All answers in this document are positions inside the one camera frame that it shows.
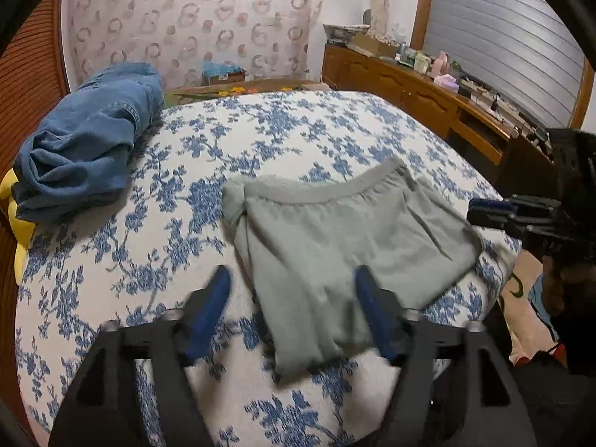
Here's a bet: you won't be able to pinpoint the grey shorts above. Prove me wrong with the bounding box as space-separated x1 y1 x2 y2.
222 158 482 376

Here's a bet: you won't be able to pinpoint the long wooden sideboard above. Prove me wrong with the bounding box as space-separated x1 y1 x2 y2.
321 44 556 193

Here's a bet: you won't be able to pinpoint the pink tissue box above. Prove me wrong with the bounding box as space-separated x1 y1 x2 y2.
433 74 460 94

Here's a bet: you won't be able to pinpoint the blue floral white bedspread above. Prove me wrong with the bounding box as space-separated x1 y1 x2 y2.
15 91 497 446

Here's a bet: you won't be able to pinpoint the pink bottle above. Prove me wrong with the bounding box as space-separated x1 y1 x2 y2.
430 51 450 79

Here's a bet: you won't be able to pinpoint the grey window blind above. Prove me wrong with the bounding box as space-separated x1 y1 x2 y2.
424 0 584 127

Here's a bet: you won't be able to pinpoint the yellow Pikachu plush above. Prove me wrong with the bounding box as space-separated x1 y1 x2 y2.
1 168 35 286

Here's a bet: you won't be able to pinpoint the open cardboard box on sideboard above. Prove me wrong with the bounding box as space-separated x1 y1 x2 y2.
348 34 397 58

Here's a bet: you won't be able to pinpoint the folded blue jeans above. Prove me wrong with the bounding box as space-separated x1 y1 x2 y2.
12 61 164 224

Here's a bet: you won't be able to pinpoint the circle pattern sheer curtain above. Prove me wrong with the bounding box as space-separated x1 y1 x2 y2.
63 0 324 88

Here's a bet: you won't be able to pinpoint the cardboard box with blue cloth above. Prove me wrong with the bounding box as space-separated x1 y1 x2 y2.
201 61 245 86

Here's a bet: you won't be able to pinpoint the flower pattern brown blanket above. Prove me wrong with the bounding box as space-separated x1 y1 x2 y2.
164 79 330 108

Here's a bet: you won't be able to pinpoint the wooden louvred wardrobe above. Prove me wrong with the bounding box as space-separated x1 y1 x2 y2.
0 0 69 174

